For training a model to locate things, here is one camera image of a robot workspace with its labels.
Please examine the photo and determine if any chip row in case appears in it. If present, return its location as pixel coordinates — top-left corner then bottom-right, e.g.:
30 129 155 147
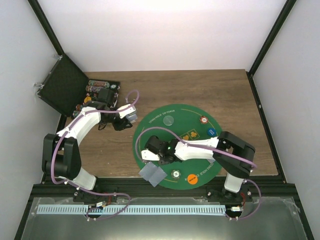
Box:
88 79 110 88
85 85 105 93

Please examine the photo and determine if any black poker chip case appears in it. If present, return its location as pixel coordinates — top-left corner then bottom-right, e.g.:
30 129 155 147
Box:
37 54 121 118

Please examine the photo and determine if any orange big blind button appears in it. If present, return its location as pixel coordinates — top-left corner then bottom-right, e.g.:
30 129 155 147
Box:
186 173 198 185

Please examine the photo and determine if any blue small blind button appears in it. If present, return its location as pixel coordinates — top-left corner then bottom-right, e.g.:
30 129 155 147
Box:
206 127 217 137

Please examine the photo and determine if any chip row top in case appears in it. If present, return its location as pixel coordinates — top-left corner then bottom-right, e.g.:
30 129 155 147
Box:
88 79 110 88

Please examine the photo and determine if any round green poker mat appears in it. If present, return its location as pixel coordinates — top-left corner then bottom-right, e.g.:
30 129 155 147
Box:
132 104 222 190

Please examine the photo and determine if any clear dealer button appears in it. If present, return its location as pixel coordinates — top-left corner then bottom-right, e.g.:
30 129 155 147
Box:
163 115 175 126

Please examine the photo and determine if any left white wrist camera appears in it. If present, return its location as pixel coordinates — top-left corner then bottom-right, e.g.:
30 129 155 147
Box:
117 104 137 119

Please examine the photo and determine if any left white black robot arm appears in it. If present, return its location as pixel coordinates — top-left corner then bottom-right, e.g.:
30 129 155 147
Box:
42 88 140 202

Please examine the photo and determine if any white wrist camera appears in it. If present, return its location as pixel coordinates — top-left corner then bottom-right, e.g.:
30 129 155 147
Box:
141 149 160 161
117 104 137 119

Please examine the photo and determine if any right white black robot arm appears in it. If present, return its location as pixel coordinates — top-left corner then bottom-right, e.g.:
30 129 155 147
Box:
141 131 257 202

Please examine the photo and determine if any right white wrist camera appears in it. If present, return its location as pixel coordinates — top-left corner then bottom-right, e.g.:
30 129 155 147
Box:
141 149 160 161

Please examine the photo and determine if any light blue slotted cable duct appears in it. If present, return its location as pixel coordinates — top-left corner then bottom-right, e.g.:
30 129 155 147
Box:
36 204 226 216

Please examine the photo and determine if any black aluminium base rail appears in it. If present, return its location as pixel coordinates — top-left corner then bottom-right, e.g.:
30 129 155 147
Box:
30 176 300 204

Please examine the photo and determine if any orange button in case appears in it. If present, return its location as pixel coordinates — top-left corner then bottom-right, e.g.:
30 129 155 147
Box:
83 96 92 103

